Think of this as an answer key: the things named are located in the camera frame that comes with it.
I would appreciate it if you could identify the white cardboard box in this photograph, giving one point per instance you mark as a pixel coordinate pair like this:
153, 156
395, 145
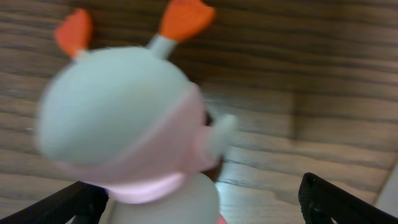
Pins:
387, 200

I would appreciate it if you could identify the white pink duck toy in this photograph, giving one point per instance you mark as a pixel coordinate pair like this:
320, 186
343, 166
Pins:
128, 120

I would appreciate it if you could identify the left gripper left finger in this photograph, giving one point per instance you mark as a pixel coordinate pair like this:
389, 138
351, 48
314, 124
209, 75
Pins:
79, 203

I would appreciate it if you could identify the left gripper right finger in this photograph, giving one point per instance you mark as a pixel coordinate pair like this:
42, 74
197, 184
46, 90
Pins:
324, 203

